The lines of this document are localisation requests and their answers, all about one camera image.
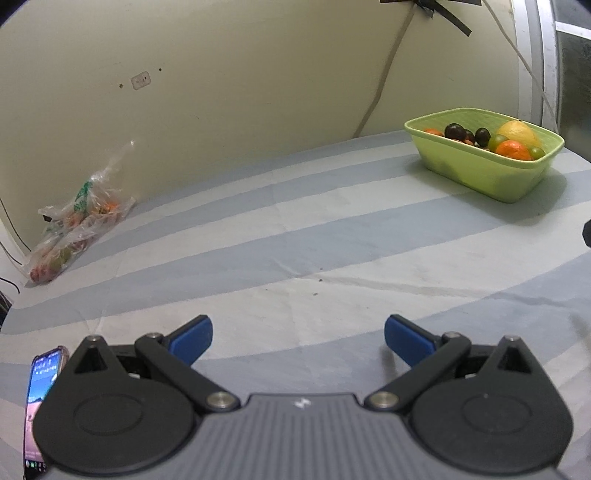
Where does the black tape cross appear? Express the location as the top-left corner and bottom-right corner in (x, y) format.
(379, 0), (483, 38)

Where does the green plastic basket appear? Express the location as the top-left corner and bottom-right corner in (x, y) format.
(404, 107), (566, 204)

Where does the grey window frame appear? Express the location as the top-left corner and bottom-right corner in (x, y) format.
(510, 0), (591, 162)

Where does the yellow lemon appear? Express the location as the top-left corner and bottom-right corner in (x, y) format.
(495, 120), (541, 147)

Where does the clear plastic bag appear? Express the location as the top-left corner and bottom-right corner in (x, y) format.
(25, 141), (137, 284)

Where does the white cable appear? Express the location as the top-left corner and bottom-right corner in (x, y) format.
(480, 0), (560, 125)

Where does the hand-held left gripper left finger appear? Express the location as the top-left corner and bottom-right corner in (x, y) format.
(69, 315), (242, 413)

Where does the smartphone in clear case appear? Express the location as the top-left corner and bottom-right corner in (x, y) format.
(23, 346), (71, 479)

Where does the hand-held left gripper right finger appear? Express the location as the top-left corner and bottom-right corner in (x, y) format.
(367, 314), (540, 413)

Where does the striped bed sheet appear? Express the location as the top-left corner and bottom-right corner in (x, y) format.
(0, 129), (591, 480)

